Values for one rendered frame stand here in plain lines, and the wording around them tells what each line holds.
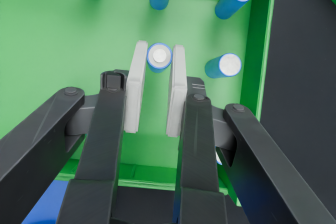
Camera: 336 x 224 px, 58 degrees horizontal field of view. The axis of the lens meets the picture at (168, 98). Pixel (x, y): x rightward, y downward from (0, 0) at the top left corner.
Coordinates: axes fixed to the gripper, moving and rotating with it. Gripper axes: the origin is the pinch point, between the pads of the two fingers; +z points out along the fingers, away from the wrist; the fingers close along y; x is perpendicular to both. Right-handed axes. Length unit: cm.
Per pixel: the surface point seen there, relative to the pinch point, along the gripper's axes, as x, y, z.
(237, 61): 0.2, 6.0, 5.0
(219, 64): -0.2, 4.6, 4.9
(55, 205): -49, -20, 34
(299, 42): -10, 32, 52
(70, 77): -4.9, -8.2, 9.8
